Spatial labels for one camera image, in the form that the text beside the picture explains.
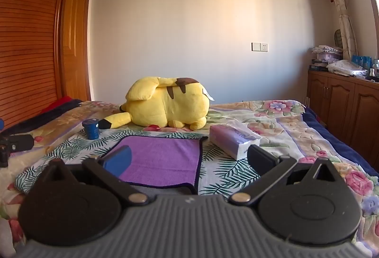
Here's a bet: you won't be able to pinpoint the purple towel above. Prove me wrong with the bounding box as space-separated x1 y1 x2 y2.
102 135 208 195

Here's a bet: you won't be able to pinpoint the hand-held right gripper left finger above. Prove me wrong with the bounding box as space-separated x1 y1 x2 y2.
38 145 149 207

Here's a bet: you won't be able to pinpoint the patterned beige curtain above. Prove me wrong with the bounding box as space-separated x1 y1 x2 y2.
313 0 359 60

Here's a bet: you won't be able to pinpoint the purple white tissue pack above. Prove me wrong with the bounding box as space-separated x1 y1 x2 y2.
209 124 263 161

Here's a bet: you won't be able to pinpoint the red cloth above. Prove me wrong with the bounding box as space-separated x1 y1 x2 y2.
41 96 73 114

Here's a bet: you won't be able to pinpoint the blue boxes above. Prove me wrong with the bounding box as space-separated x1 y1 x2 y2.
351 55 373 70

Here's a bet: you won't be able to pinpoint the wooden louvred wardrobe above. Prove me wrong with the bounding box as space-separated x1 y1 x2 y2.
0 0 76 132

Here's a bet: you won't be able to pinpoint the blue round can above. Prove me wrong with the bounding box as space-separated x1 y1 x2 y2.
82 119 100 140

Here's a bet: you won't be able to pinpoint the yellow plush toy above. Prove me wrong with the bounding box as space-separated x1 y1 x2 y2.
98 77 214 131

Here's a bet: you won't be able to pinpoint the wooden door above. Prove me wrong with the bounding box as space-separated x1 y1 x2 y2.
60 0 93 102

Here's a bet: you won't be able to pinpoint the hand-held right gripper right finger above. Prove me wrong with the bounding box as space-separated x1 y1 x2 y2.
229 144 342 206

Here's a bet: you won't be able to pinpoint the navy blue blanket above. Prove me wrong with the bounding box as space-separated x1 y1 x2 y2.
303 106 379 179

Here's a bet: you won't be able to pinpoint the stack of dark books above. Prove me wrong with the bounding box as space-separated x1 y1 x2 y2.
308 59 330 73

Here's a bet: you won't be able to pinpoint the brown wooden cabinet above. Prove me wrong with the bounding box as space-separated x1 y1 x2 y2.
306 69 379 172

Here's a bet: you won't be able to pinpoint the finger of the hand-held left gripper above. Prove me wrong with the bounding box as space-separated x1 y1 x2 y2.
8 134 35 153

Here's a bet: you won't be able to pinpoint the pink folded cloth stack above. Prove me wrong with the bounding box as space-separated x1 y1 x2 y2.
311 45 344 62

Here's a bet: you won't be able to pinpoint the white wall socket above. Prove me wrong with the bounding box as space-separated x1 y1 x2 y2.
251 42 269 53

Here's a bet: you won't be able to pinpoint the dark cloth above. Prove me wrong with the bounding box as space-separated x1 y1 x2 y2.
0 99 84 138

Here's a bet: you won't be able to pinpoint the white leaf-print cloth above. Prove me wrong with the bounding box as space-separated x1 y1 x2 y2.
15 127 265 197

